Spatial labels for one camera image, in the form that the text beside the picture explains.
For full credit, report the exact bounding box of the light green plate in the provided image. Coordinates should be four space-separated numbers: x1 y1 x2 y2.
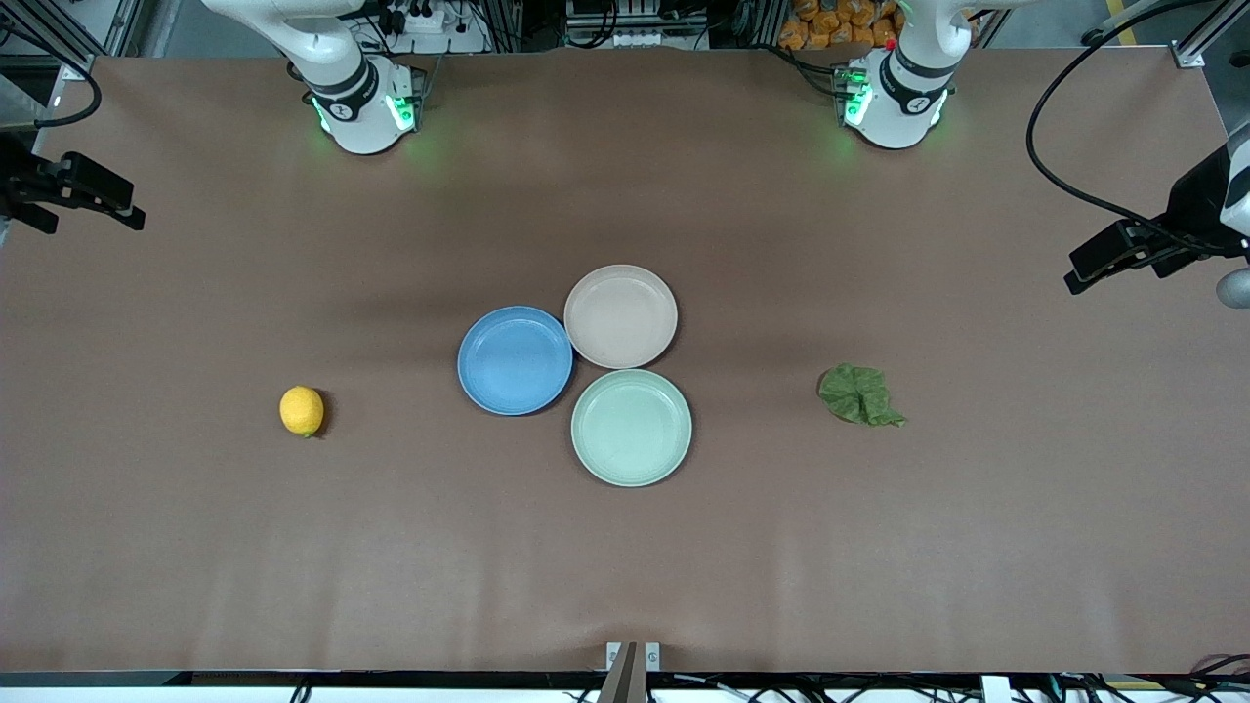
570 368 693 488

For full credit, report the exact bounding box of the beige plate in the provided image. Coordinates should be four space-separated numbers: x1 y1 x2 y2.
563 264 680 371

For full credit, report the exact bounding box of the blue plate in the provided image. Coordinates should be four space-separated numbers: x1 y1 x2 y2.
457 306 575 417

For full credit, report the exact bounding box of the aluminium frame post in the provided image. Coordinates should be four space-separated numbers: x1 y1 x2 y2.
0 0 138 81
1175 0 1250 69

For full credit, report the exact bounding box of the yellow lemon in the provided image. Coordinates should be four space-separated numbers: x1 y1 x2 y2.
279 385 326 438

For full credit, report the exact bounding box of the green lettuce leaf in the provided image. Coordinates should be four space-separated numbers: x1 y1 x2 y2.
817 363 908 429

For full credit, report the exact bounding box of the metal bracket on table edge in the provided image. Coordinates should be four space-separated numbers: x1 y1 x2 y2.
598 641 663 703

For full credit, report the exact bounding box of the brown table mat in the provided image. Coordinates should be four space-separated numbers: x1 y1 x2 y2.
0 49 1250 675

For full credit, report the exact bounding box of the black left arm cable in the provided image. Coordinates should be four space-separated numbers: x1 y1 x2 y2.
1024 0 1222 247

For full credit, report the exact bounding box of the bag of orange items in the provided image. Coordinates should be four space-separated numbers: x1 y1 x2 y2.
778 0 904 52

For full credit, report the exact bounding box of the white power strip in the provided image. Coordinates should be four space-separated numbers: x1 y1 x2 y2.
376 0 489 56

